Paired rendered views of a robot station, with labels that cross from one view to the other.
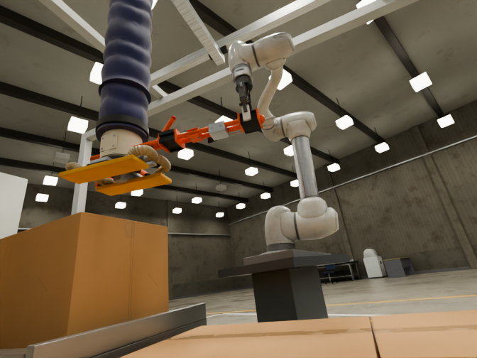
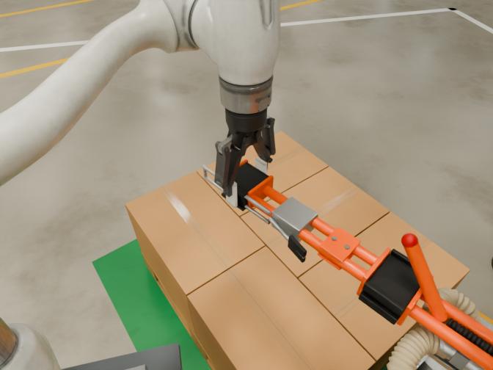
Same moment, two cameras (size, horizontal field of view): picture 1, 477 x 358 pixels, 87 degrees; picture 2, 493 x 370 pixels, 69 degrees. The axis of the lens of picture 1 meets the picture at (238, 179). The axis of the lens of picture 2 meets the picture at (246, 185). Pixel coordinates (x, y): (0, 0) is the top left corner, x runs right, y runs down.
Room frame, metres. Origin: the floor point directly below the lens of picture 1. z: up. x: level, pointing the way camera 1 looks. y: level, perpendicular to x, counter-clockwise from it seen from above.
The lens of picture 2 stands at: (1.34, 0.21, 1.82)
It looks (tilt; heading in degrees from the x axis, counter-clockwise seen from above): 45 degrees down; 212
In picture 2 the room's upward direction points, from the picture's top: straight up
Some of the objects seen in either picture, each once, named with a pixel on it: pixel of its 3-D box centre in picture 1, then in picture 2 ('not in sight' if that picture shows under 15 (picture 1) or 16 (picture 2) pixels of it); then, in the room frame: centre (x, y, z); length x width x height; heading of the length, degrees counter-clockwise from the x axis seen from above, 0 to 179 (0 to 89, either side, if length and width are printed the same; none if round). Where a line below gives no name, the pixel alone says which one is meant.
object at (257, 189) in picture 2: (250, 121); (248, 183); (0.86, -0.07, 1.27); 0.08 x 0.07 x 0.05; 77
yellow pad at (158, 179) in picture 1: (134, 182); not in sight; (1.09, 0.49, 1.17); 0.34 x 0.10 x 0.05; 77
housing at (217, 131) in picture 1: (218, 131); (294, 219); (0.89, 0.06, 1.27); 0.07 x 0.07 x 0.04; 77
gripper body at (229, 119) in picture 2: (244, 90); (246, 124); (0.87, -0.07, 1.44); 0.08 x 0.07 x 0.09; 166
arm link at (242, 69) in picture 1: (242, 77); (246, 89); (0.87, -0.07, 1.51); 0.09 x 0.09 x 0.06
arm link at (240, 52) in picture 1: (242, 57); (240, 20); (0.86, -0.09, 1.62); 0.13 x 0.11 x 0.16; 72
